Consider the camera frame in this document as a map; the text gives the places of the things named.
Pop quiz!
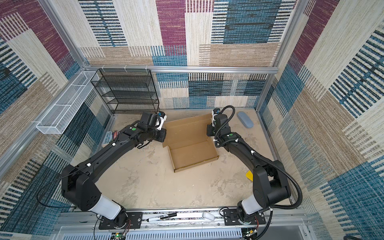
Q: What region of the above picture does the brown cardboard box sheet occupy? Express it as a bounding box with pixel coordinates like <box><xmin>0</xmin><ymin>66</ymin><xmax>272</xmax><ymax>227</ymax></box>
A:
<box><xmin>163</xmin><ymin>114</ymin><xmax>219</xmax><ymax>173</ymax></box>

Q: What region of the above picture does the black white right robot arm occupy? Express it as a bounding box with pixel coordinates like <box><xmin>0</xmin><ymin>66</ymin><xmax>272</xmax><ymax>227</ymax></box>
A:
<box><xmin>207</xmin><ymin>109</ymin><xmax>291</xmax><ymax>223</ymax></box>

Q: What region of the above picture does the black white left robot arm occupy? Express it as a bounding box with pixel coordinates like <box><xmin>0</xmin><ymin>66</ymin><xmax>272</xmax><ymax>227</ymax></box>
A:
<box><xmin>61</xmin><ymin>112</ymin><xmax>167</xmax><ymax>229</ymax></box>

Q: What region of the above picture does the blue-grey glasses case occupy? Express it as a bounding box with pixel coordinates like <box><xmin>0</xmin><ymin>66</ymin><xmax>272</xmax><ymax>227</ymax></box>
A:
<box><xmin>237</xmin><ymin>111</ymin><xmax>254</xmax><ymax>129</ymax></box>

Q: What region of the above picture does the colourful paperback book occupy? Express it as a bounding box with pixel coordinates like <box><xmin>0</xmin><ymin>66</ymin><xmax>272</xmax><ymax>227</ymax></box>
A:
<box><xmin>102</xmin><ymin>131</ymin><xmax>120</xmax><ymax>148</ymax></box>

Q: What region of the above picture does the yellow toy shovel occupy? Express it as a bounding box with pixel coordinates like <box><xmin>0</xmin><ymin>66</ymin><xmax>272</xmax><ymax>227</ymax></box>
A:
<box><xmin>246</xmin><ymin>171</ymin><xmax>253</xmax><ymax>182</ymax></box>

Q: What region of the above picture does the black white marker pen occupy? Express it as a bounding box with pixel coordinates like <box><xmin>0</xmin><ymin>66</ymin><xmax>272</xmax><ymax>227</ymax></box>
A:
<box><xmin>147</xmin><ymin>212</ymin><xmax>177</xmax><ymax>223</ymax></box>

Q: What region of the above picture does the small white plastic piece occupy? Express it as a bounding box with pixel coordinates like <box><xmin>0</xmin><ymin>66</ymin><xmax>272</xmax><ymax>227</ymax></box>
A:
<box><xmin>202</xmin><ymin>211</ymin><xmax>216</xmax><ymax>222</ymax></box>

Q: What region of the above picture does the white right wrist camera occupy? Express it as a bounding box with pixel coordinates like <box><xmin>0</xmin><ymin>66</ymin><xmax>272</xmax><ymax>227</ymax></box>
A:
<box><xmin>212</xmin><ymin>108</ymin><xmax>222</xmax><ymax>127</ymax></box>

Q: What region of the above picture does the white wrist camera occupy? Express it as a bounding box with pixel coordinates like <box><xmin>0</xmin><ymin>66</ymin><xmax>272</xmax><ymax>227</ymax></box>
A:
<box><xmin>155</xmin><ymin>111</ymin><xmax>167</xmax><ymax>131</ymax></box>
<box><xmin>212</xmin><ymin>108</ymin><xmax>222</xmax><ymax>127</ymax></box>

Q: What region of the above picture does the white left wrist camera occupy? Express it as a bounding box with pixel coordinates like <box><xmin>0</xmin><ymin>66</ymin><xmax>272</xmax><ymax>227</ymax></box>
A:
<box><xmin>155</xmin><ymin>111</ymin><xmax>167</xmax><ymax>131</ymax></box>

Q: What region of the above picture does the black wire shelf rack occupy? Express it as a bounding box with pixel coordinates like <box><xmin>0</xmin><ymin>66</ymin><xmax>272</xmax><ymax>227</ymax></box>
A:
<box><xmin>91</xmin><ymin>69</ymin><xmax>160</xmax><ymax>114</ymax></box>

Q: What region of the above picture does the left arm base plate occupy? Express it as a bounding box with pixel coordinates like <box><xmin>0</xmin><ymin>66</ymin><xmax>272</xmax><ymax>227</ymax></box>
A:
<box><xmin>98</xmin><ymin>212</ymin><xmax>143</xmax><ymax>230</ymax></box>

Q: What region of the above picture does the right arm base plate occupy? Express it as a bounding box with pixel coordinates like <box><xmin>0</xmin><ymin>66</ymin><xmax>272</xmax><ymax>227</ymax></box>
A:
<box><xmin>219</xmin><ymin>207</ymin><xmax>267</xmax><ymax>226</ymax></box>

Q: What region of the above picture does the white wire mesh basket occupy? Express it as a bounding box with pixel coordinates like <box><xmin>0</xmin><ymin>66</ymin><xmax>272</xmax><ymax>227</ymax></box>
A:
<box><xmin>36</xmin><ymin>71</ymin><xmax>96</xmax><ymax>135</ymax></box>

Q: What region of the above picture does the black corrugated cable conduit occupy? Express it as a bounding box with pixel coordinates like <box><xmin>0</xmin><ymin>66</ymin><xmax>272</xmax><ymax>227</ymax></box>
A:
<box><xmin>213</xmin><ymin>104</ymin><xmax>304</xmax><ymax>240</ymax></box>

